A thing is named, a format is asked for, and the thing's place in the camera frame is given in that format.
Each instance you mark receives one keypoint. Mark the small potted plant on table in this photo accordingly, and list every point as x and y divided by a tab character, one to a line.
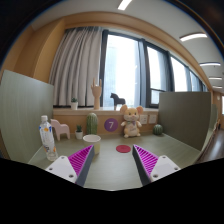
79	132

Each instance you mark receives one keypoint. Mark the round green cactus ball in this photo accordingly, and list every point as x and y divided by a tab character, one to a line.
157	129

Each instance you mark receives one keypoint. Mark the green divider panel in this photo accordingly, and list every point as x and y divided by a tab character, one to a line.
23	100
185	116

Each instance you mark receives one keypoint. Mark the pink toy horse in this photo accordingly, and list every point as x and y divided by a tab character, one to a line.
60	128

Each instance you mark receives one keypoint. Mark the beige curtain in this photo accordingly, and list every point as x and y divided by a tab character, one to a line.
76	65

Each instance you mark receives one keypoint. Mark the plush mouse toy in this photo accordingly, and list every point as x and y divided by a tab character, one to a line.
131	123

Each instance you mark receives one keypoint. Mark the right green divider panel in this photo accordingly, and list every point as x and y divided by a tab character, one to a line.
185	116

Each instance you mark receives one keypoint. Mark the left green divider panel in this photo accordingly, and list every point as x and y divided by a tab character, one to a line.
23	100

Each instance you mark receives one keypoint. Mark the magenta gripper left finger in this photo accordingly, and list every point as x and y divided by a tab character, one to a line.
75	167

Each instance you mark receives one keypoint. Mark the black toy horse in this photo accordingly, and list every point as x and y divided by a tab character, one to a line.
117	100

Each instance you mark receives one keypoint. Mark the clear plastic water bottle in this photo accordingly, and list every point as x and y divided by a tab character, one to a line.
47	138

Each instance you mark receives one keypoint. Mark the small potted plant on sill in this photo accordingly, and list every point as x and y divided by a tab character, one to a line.
74	103

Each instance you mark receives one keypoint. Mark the white wall socket right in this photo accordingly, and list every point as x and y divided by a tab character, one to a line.
152	119

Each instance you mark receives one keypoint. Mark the pale yellow paper cup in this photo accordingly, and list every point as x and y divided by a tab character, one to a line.
94	140

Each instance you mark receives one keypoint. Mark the red round coaster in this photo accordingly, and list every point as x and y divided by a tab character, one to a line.
123	148

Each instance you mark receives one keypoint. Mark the wooden hand model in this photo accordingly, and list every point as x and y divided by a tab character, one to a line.
96	91

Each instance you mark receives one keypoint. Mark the white wall socket left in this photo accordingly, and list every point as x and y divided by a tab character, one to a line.
143	119

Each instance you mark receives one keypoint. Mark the tall green cactus decoration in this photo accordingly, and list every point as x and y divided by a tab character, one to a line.
92	123

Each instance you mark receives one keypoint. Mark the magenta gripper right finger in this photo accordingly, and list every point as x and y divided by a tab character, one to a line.
152	167

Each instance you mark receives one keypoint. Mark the white wall socket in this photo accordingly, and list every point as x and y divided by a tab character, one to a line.
152	119
143	119

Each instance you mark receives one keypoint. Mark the purple number seven sticker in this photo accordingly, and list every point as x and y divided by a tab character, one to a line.
111	125

